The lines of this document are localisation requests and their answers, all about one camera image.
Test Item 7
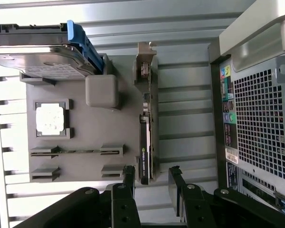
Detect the grey parts rack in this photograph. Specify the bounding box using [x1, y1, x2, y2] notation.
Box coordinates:
[19, 53, 161, 185]

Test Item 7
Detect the blue case latch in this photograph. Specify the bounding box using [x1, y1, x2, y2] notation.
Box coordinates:
[275, 193, 285, 216]

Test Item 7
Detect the open black PC case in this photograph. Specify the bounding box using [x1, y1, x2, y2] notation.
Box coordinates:
[208, 0, 285, 216]

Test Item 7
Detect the silver CPU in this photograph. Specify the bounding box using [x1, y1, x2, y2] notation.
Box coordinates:
[35, 105, 66, 136]

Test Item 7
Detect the hard disk in blue caddy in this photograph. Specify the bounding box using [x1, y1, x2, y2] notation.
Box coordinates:
[0, 20, 105, 78]

